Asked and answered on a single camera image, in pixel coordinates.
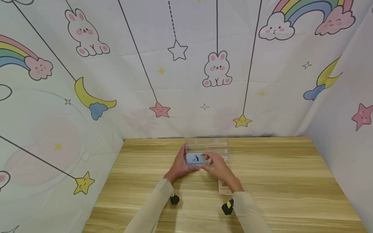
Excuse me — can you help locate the blue picture card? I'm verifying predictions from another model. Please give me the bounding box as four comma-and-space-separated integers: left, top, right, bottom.
186, 153, 206, 167

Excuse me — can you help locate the person's right forearm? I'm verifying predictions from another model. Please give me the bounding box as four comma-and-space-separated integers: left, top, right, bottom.
232, 191, 273, 233

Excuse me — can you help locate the person's right hand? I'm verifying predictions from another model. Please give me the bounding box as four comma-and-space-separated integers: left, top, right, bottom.
203, 151, 244, 194

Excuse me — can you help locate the clear plastic box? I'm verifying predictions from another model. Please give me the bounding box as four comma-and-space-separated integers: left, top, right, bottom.
185, 138, 231, 167

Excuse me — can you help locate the person's left forearm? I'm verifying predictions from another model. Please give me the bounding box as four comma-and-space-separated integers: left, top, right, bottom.
124, 178, 175, 233

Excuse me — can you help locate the person's left hand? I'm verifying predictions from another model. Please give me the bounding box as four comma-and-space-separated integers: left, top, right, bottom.
164, 144, 199, 184

